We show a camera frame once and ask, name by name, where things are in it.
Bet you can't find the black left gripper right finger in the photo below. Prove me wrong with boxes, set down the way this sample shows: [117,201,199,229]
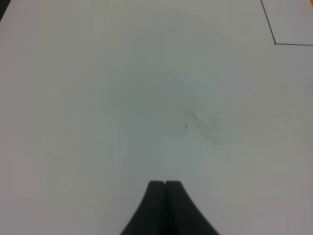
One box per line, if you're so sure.
[165,181,218,235]

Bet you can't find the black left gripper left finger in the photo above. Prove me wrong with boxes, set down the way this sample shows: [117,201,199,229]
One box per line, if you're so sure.
[122,181,165,235]

